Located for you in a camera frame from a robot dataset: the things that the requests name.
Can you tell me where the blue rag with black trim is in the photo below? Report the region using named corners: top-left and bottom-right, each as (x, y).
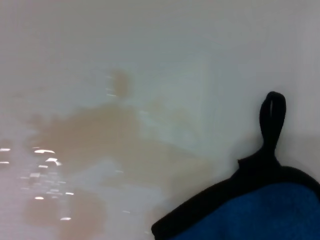
top-left (151, 91), bottom-right (320, 240)

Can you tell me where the brown water stain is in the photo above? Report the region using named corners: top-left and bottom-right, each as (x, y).
top-left (23, 69), bottom-right (216, 240)

